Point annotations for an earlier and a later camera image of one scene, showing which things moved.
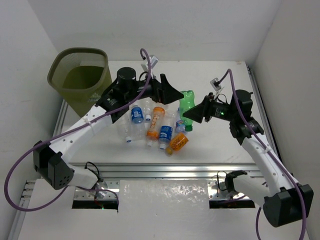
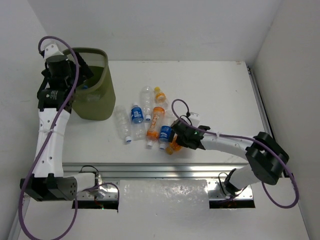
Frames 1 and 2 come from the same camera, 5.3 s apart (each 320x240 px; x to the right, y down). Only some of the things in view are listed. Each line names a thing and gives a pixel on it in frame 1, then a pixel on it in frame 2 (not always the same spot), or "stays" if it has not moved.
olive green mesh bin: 81,75 stays
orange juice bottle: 178,141 stays
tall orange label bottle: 152,133 stays
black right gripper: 197,113 -> 181,142
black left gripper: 158,91 -> 81,69
